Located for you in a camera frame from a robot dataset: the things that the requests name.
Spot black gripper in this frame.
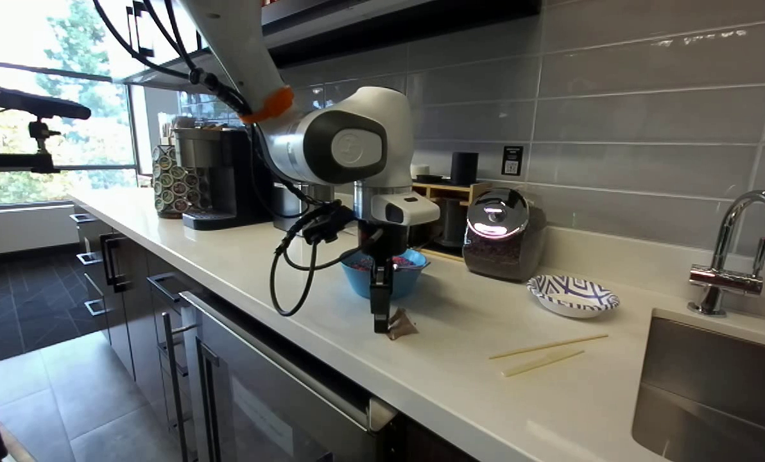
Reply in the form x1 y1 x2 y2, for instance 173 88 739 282
353 219 415 337

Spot blue plastic bowl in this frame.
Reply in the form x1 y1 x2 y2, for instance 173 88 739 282
338 247 431 304

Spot wooden organizer rack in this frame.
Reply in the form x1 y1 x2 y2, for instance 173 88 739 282
407 174 487 256

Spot dark round rice cooker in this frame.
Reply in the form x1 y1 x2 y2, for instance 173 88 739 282
458 188 549 284

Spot black cylinder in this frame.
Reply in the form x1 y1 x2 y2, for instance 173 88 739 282
449 151 480 188

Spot stainless undercounter appliance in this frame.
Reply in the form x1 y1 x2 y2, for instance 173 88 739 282
177 291 397 462

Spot pale wooden chopstick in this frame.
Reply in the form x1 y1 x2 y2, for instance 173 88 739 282
498 347 588 381
487 331 611 363

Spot blue white patterned dish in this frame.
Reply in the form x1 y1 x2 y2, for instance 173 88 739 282
526 273 620 324

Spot black coffee machine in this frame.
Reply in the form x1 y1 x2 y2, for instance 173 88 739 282
172 127 280 232

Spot patterned jar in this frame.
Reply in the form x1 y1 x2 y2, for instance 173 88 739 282
149 135 203 220

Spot grey lower cabinet fronts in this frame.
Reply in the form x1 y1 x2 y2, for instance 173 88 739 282
69 204 199 431

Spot stainless steel sink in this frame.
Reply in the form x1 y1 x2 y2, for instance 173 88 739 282
628 309 765 462

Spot short chrome faucet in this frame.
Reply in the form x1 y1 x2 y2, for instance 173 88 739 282
688 188 765 319

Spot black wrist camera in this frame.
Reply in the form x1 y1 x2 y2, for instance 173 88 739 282
299 200 357 248

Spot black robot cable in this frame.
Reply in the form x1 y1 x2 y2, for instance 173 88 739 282
89 0 363 322

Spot black wall plate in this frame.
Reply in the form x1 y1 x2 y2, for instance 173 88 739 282
498 144 526 179

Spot orange cable strap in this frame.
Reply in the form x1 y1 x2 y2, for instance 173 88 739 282
261 85 297 127

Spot black cabinet door handle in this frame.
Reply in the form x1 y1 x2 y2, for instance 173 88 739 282
123 0 155 62

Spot black camera on stand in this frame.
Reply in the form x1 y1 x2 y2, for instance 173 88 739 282
0 82 95 177

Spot window with dark frame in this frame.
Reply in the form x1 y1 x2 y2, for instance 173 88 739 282
0 0 141 214

